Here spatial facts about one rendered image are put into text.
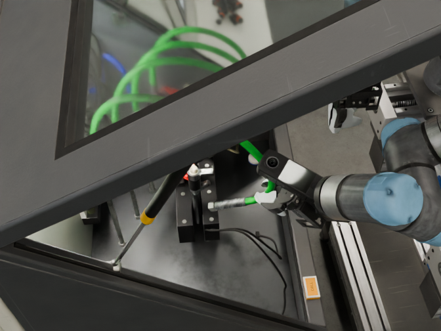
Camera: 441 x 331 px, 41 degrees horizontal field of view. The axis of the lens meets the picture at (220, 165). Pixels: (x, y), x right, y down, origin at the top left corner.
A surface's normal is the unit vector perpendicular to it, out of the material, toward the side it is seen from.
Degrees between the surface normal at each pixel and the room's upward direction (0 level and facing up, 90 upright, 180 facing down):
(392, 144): 54
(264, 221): 0
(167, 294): 43
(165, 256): 0
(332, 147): 0
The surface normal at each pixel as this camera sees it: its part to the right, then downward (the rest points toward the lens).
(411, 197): 0.49, -0.03
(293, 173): 0.03, -0.35
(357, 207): -0.83, 0.30
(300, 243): -0.02, -0.60
